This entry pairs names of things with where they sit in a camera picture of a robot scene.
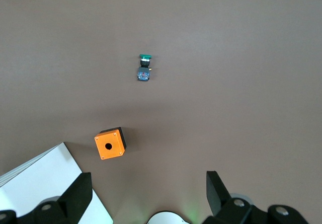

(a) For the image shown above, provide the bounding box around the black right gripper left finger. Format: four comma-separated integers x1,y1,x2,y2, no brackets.
0,172,93,224

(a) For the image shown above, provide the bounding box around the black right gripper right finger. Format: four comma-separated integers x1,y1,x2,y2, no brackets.
202,170,310,224

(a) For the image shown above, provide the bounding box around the green mushroom push button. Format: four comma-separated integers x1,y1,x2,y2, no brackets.
137,53,153,82

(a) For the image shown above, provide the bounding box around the orange button enclosure box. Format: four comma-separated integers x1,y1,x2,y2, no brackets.
94,126,127,161

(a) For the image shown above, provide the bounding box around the brown table mat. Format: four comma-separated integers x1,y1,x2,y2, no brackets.
0,0,322,224

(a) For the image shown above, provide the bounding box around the white drawer cabinet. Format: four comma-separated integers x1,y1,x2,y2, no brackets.
0,141,114,224

